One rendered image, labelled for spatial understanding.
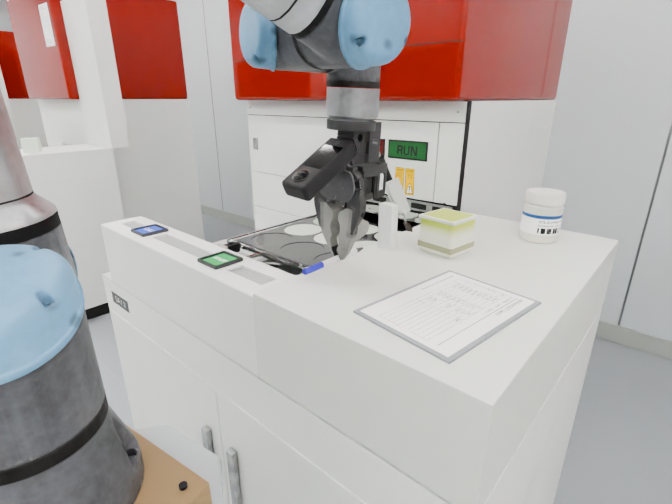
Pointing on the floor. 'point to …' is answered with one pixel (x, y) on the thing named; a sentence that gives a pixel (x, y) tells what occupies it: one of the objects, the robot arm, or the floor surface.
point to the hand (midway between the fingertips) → (336, 251)
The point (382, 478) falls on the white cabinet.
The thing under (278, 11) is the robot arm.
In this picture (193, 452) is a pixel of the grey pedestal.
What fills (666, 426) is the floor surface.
